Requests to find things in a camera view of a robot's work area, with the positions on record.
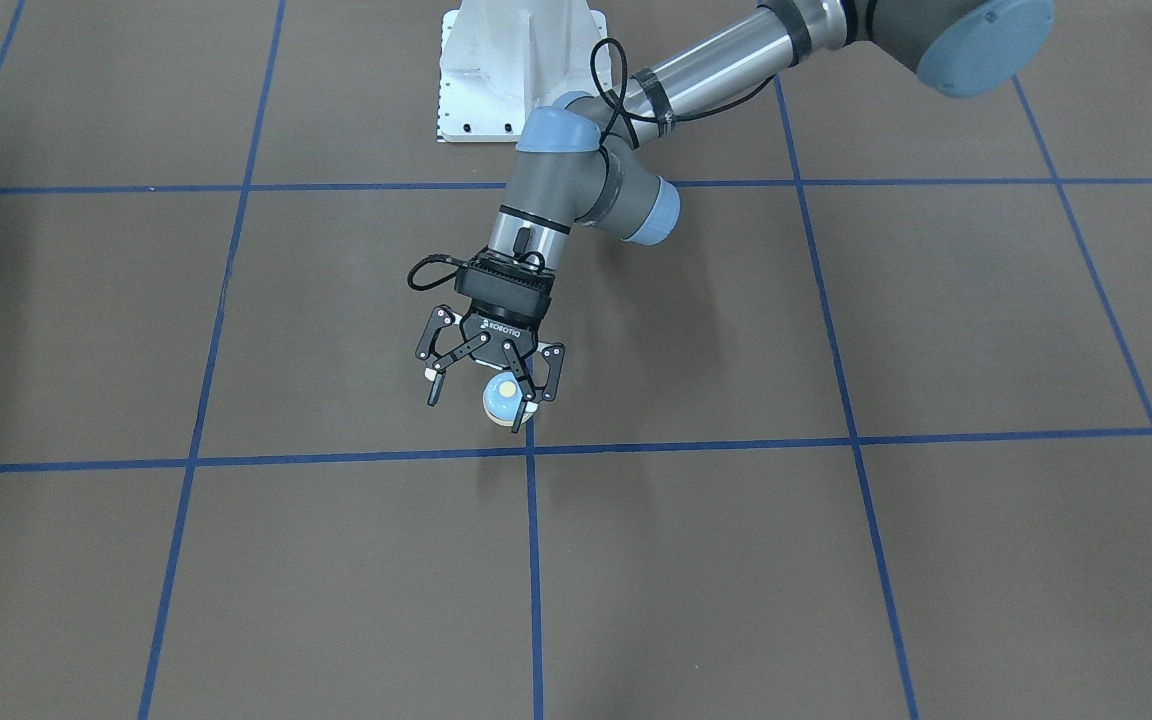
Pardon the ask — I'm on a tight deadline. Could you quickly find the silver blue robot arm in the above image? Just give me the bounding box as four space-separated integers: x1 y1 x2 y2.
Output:
415 1 1055 432

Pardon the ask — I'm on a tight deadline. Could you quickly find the white pedestal column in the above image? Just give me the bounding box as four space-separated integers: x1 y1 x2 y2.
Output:
435 1 611 143

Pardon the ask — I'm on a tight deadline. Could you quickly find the blue and cream bell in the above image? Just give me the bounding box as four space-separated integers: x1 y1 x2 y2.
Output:
482 372 525 429

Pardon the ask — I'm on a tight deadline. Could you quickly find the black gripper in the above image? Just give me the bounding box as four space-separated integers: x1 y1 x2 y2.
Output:
416 252 567 433

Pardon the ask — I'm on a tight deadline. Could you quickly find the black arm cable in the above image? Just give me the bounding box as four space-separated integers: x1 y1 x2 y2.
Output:
407 38 776 293

